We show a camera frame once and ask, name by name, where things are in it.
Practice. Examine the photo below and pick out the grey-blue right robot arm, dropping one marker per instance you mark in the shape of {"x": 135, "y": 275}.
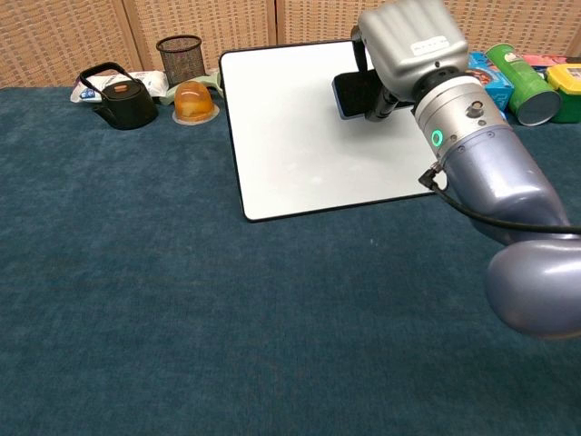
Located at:
{"x": 499, "y": 181}

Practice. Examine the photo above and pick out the orange jelly cup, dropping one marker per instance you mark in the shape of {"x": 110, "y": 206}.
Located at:
{"x": 194, "y": 104}

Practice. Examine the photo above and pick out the yellow lid green box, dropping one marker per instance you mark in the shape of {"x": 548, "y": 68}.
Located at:
{"x": 567, "y": 88}

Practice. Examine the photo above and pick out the pink blue Oreo box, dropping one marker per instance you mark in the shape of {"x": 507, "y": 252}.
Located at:
{"x": 544, "y": 59}

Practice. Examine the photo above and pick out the white snack bag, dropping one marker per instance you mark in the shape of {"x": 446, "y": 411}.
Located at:
{"x": 152, "y": 82}

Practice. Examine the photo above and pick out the black smartphone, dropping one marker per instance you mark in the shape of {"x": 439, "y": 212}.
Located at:
{"x": 356, "y": 95}

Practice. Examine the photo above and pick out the black kettle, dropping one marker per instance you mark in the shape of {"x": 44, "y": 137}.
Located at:
{"x": 127, "y": 102}

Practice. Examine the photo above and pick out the green chips can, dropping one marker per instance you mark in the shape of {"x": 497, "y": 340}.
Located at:
{"x": 524, "y": 82}

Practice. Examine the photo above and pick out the blue carpet table cloth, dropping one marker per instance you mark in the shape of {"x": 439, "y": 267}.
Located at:
{"x": 181, "y": 295}

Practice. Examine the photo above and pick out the bamboo folding screen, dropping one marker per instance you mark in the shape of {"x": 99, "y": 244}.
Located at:
{"x": 68, "y": 41}

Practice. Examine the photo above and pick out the white rectangular board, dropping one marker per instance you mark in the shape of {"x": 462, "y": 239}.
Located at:
{"x": 295, "y": 136}

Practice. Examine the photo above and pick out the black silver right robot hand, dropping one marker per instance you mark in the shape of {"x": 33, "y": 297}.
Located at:
{"x": 408, "y": 41}

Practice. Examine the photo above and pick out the blue cookie box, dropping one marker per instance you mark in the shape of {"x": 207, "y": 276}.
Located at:
{"x": 497, "y": 86}

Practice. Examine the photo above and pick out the black mesh pen holder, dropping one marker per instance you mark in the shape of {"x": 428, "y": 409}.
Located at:
{"x": 180, "y": 61}

